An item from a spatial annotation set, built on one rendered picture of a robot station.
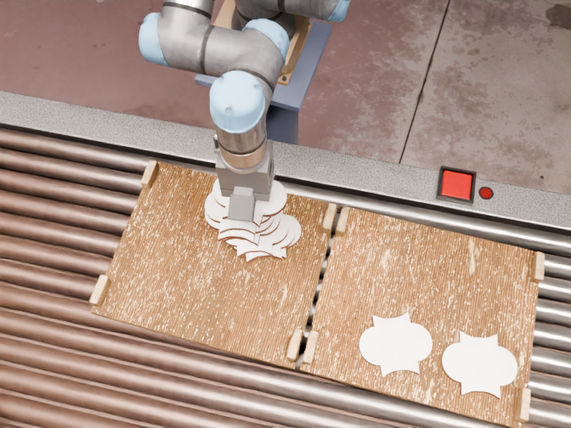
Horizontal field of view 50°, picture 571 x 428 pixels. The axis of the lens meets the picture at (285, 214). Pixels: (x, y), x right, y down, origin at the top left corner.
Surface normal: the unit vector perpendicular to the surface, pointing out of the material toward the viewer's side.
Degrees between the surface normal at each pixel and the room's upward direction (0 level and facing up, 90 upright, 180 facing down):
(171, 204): 0
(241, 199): 27
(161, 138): 0
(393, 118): 0
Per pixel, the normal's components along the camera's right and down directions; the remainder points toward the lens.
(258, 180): -0.13, 0.90
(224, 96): -0.01, -0.44
